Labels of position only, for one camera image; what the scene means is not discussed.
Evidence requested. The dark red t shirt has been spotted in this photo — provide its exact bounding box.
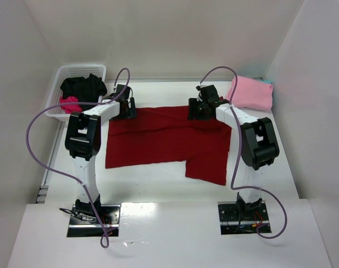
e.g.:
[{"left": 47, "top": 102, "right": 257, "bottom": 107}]
[{"left": 105, "top": 106, "right": 231, "bottom": 185}]

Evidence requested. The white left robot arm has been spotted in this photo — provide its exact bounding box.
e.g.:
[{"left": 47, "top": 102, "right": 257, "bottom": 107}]
[{"left": 65, "top": 84, "right": 136, "bottom": 218}]

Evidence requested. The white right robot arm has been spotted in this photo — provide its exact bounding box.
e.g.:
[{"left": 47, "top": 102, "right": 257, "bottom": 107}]
[{"left": 188, "top": 85, "right": 279, "bottom": 218}]

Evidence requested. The black t shirt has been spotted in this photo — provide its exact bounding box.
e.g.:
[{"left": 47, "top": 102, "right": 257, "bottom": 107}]
[{"left": 59, "top": 74, "right": 107, "bottom": 104}]

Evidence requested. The folded pink t shirt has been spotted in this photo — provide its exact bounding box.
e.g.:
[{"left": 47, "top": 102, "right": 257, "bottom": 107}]
[{"left": 225, "top": 76, "right": 273, "bottom": 111}]

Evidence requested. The magenta t shirt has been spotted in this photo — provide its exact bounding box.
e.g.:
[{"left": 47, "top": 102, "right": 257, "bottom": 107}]
[{"left": 59, "top": 96, "right": 82, "bottom": 114}]

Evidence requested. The white plastic basket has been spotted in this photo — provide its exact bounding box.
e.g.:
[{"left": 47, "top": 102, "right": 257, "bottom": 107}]
[{"left": 45, "top": 63, "right": 107, "bottom": 122}]

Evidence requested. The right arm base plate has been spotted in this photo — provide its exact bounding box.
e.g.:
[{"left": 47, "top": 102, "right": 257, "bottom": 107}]
[{"left": 218, "top": 202, "right": 271, "bottom": 235}]

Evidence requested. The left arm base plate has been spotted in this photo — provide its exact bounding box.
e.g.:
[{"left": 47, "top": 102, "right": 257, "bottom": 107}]
[{"left": 60, "top": 204, "right": 121, "bottom": 237}]

